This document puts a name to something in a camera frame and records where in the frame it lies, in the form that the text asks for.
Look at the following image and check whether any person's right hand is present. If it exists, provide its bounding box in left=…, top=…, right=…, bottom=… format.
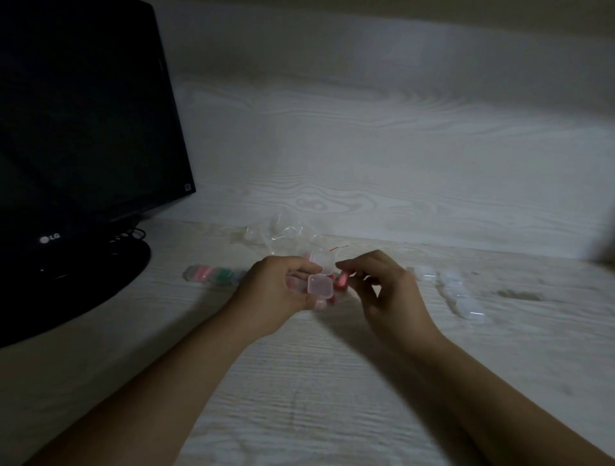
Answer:
left=334, top=249, right=447, bottom=357

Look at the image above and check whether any person's left hand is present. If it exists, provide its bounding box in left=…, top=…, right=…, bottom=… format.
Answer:
left=230, top=255, right=324, bottom=338

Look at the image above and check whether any person's left forearm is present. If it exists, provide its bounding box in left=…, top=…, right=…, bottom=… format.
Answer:
left=26, top=307, right=271, bottom=466

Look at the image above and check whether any person's right forearm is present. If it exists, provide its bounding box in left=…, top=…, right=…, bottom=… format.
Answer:
left=398, top=332, right=615, bottom=466

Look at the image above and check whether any clear plastic zip bag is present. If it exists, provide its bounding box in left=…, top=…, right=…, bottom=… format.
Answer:
left=239, top=213, right=350, bottom=275

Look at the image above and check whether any small pink plastic box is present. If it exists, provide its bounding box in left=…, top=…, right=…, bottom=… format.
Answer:
left=184, top=264, right=213, bottom=284

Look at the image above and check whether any black computer monitor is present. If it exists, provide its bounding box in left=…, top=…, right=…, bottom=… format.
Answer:
left=0, top=0, right=197, bottom=347

